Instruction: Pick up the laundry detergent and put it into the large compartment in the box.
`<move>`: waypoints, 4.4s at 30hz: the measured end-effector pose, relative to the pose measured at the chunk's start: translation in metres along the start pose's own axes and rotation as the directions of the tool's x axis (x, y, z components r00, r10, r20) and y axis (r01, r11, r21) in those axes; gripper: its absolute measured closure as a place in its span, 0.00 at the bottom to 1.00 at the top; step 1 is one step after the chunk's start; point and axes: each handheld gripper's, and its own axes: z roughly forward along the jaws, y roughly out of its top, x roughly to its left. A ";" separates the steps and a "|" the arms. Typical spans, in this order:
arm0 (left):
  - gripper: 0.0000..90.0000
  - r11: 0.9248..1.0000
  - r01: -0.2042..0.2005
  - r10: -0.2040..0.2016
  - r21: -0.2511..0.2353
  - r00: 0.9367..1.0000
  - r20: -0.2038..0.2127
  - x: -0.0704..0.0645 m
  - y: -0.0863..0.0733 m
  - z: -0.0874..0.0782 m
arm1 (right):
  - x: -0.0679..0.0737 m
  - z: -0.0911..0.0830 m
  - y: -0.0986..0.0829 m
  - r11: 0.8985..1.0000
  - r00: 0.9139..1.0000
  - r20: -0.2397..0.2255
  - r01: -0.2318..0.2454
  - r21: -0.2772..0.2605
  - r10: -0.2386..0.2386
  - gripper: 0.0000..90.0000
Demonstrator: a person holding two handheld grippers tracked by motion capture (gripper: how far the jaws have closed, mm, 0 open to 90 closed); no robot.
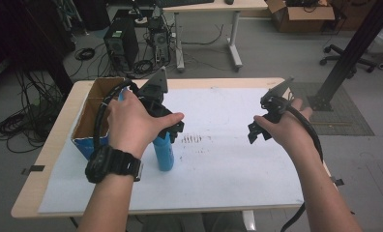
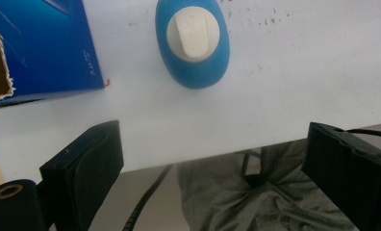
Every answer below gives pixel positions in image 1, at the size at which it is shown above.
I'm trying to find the large brown cardboard box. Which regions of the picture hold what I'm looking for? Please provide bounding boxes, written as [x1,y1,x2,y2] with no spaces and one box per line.
[264,0,337,34]

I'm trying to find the white paper mat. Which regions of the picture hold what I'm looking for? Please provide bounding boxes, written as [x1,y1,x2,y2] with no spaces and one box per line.
[38,86,306,215]

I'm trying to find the dark curtain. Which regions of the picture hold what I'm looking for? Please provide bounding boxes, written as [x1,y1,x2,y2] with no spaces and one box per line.
[0,0,75,98]

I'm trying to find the open grey computer case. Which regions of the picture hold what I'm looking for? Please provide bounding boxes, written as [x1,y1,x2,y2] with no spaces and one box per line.
[147,14,172,66]

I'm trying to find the black computer tower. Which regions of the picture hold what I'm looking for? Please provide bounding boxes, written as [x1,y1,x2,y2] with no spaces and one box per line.
[103,16,140,72]

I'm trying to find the coiled black cable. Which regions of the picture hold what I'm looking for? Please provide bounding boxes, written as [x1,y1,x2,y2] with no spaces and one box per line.
[74,46,97,62]

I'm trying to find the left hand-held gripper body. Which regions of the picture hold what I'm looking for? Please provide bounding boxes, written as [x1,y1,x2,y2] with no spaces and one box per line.
[136,66,186,143]

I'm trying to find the person's left hand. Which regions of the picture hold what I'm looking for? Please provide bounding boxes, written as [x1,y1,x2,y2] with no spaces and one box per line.
[106,89,185,160]

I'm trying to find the person's legs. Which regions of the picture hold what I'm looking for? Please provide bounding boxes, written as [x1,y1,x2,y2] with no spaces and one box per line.
[140,211,248,232]

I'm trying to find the white table leg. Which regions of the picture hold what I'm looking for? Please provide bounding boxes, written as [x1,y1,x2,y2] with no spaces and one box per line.
[242,210,257,232]

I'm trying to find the tangle of black floor cables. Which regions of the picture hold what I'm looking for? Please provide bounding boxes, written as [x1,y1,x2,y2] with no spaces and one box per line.
[0,69,67,155]

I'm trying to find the black wrist watch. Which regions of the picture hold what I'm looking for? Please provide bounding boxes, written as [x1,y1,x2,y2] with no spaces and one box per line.
[84,144,144,185]

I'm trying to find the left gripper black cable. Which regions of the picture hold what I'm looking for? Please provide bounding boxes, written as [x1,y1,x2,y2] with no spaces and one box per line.
[92,78,140,153]

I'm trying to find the black tape strip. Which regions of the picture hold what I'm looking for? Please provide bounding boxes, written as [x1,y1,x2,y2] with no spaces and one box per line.
[20,164,46,177]

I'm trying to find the person's right hand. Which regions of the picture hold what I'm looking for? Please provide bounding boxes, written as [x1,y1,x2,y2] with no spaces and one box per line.
[253,98,314,157]

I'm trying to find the black keyboard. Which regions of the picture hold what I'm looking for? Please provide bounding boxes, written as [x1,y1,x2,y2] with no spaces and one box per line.
[156,0,216,9]

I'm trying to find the open cardboard box blue sides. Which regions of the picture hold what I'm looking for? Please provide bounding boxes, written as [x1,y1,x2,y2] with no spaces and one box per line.
[70,76,127,161]

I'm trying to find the black aluminium post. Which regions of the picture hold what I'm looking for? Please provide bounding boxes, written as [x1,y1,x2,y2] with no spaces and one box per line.
[307,0,383,112]

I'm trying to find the black office chair base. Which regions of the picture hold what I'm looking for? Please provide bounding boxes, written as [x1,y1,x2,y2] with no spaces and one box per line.
[319,43,378,73]

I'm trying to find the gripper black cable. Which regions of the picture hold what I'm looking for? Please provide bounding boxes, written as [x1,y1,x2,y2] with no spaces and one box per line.
[279,105,325,232]
[92,78,140,153]

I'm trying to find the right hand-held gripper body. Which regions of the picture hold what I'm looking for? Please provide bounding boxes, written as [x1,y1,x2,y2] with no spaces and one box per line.
[258,75,296,126]

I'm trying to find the black table clamp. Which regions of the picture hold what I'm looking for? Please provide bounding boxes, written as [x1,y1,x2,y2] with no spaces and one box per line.
[329,176,345,188]

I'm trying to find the grey floor mat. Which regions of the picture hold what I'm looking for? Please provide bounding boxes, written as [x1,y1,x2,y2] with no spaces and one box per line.
[288,81,376,137]

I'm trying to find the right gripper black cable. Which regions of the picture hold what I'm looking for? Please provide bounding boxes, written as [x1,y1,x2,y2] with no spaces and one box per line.
[279,105,325,232]

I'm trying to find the blue bottle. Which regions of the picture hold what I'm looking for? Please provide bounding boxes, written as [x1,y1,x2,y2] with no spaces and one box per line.
[152,130,175,172]

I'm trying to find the white-legged wooden desk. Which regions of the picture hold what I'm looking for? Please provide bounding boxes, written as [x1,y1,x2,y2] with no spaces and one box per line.
[162,0,270,73]

